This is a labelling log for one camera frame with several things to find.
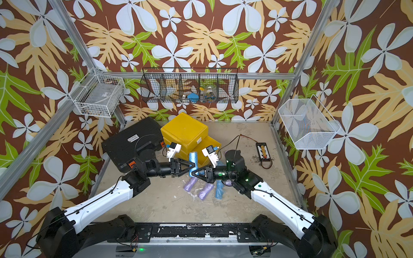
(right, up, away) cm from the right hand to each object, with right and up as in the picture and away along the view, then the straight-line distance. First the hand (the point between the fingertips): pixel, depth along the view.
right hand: (193, 174), depth 66 cm
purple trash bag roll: (-4, -10, +21) cm, 24 cm away
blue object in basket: (-2, +40, +29) cm, 49 cm away
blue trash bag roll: (0, +7, 0) cm, 7 cm away
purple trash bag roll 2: (+7, -12, +20) cm, 24 cm away
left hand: (+1, +3, 0) cm, 3 cm away
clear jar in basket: (+8, +43, +31) cm, 54 cm away
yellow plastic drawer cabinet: (-2, +17, +18) cm, 25 cm away
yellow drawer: (+4, +7, -3) cm, 8 cm away
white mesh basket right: (+59, +22, +14) cm, 64 cm away
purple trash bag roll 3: (+14, -2, -4) cm, 15 cm away
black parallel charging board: (+42, +6, +36) cm, 56 cm away
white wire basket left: (-53, +38, +20) cm, 68 cm away
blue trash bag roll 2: (+12, -13, +19) cm, 26 cm away
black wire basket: (-5, +48, +31) cm, 58 cm away
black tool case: (-48, +10, +33) cm, 59 cm away
